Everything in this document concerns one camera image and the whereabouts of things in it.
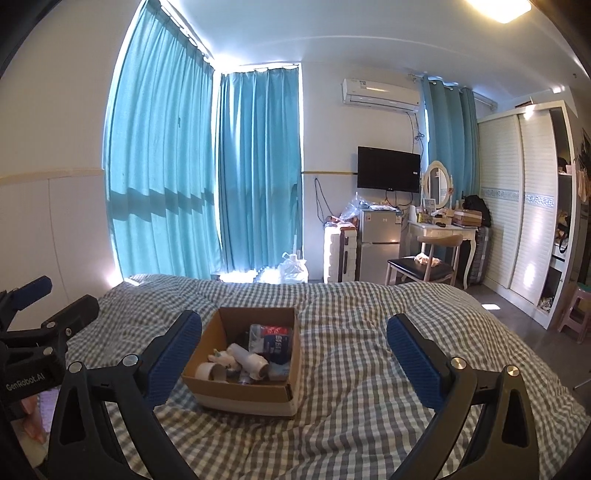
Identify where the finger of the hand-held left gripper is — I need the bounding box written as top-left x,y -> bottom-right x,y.
0,295 -> 100,346
0,276 -> 52,330

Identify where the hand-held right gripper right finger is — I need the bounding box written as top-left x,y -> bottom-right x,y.
386,314 -> 539,480

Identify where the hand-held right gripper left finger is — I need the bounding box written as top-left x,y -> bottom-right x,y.
46,309 -> 204,480

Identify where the small white bottle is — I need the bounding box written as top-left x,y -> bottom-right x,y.
208,350 -> 238,370

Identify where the cardboard box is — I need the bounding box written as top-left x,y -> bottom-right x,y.
181,306 -> 302,417

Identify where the white tube purple label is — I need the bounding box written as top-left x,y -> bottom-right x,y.
229,343 -> 270,378

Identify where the blue and white tube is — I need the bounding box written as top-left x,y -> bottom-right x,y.
263,336 -> 291,365

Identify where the clear plastic cup red label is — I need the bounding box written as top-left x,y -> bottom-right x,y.
249,324 -> 294,343

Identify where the person's left hand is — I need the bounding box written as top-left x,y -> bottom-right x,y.
21,397 -> 49,444

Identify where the white tape roll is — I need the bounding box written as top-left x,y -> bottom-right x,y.
196,362 -> 228,381

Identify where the grey checked blanket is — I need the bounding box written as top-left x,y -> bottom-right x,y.
28,273 -> 578,480

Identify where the wooden chair black seat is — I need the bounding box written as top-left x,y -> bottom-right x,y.
385,234 -> 464,287

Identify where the silver fridge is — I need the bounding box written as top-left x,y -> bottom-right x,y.
358,208 -> 402,283

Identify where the grey checked suitcase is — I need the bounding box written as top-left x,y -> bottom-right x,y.
468,226 -> 492,284

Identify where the white drawer cabinet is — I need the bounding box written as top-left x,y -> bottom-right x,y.
323,222 -> 360,283

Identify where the white dressing table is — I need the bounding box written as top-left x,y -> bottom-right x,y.
406,217 -> 481,289

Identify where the white plastic bag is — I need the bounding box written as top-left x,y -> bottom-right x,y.
277,251 -> 309,284

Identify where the black bag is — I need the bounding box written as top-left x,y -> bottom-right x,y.
462,195 -> 492,228

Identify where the clear plastic bag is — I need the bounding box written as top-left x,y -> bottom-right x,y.
339,191 -> 370,222

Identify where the pink plastic stool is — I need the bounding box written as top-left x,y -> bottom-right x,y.
556,284 -> 591,342

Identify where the wide teal curtain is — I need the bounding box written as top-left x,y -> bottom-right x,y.
106,0 -> 221,281

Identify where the white wardrobe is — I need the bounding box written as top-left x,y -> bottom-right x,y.
477,99 -> 591,329

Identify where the white oval mirror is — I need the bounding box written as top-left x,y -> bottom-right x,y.
420,161 -> 454,208

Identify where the narrow teal curtain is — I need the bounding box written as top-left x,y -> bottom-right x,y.
418,78 -> 481,213

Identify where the white air conditioner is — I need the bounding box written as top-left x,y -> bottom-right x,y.
341,78 -> 422,113

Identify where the ceiling light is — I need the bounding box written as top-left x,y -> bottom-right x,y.
464,0 -> 534,24

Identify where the black wall cable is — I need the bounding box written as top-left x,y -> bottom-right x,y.
314,178 -> 328,224

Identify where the black wall television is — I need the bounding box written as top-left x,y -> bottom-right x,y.
357,146 -> 422,193

